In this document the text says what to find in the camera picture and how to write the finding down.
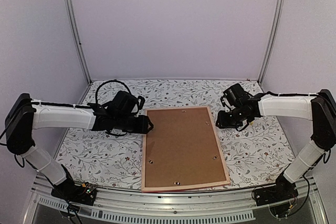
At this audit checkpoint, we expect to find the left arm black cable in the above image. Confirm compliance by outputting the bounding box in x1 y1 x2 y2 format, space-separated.
94 79 145 112

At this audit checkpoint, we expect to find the pink wooden photo frame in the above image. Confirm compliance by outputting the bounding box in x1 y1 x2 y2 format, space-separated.
141 106 230 193

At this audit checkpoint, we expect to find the aluminium front rail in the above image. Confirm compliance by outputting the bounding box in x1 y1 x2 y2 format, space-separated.
23 176 331 223

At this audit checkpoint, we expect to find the aluminium corner post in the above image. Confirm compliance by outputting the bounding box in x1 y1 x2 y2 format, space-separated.
64 0 92 84
257 0 285 86

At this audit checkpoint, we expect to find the left aluminium corner post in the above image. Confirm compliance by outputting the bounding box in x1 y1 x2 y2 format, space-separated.
64 0 92 84

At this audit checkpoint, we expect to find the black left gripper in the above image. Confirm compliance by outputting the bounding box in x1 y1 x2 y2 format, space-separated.
114 114 154 134

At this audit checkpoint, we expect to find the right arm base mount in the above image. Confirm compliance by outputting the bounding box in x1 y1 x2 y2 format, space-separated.
251 173 299 206

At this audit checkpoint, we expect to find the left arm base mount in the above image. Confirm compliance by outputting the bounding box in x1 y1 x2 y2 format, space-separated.
51 172 97 206

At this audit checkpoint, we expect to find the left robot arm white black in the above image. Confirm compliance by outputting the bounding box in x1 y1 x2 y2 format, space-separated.
2 91 154 200

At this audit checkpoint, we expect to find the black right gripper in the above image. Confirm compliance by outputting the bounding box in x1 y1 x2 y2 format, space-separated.
216 106 250 129

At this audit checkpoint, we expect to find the right aluminium corner post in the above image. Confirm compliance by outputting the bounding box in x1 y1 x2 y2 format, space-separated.
257 0 285 86

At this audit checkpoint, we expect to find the floral patterned table mat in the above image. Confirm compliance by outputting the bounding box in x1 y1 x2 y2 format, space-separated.
56 80 295 189

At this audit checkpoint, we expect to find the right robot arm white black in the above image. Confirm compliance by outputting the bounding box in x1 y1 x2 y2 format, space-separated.
215 84 335 201

